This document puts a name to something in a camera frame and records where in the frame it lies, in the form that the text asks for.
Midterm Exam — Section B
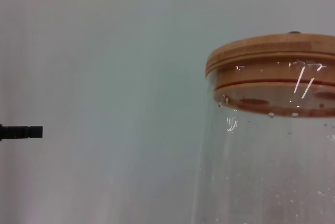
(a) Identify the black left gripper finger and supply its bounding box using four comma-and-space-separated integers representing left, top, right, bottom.
3, 125, 43, 140

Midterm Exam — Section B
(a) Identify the glass water dispenser jar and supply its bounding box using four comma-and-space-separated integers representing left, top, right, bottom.
192, 61, 335, 224

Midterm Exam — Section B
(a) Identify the round wooden jar lid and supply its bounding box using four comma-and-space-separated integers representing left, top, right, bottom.
205, 30, 335, 119

